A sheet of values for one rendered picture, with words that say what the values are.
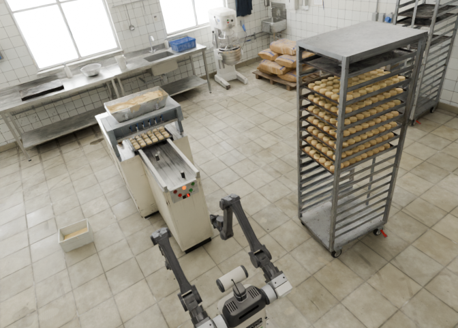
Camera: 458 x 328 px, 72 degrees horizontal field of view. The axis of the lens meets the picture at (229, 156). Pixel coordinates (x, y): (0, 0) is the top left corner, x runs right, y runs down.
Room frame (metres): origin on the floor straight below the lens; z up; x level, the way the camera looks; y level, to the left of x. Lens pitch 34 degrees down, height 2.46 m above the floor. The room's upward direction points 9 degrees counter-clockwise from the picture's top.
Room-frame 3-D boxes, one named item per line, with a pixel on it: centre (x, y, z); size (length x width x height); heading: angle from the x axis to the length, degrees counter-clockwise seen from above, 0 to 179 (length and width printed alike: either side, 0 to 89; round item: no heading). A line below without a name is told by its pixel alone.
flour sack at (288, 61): (5.75, -1.51, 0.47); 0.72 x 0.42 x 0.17; 123
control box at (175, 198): (2.07, 0.41, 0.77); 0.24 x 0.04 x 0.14; 115
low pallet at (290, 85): (6.00, -1.39, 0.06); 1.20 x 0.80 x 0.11; 30
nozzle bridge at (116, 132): (2.86, 0.78, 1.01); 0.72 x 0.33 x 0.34; 115
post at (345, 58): (1.74, -0.74, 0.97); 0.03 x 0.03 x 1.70; 20
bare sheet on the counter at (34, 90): (4.87, 2.68, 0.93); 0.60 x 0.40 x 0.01; 119
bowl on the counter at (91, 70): (5.29, 2.00, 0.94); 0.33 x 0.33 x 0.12
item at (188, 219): (2.40, 0.57, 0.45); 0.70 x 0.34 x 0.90; 25
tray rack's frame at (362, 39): (2.06, -0.95, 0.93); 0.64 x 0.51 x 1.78; 110
